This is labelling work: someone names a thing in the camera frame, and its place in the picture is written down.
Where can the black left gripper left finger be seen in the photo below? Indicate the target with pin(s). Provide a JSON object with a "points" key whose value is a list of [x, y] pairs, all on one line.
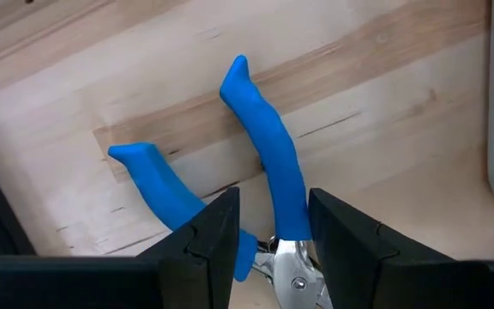
{"points": [[200, 257]]}

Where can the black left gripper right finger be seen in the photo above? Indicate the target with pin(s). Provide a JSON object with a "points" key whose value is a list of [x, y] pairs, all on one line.
{"points": [[371, 266]]}

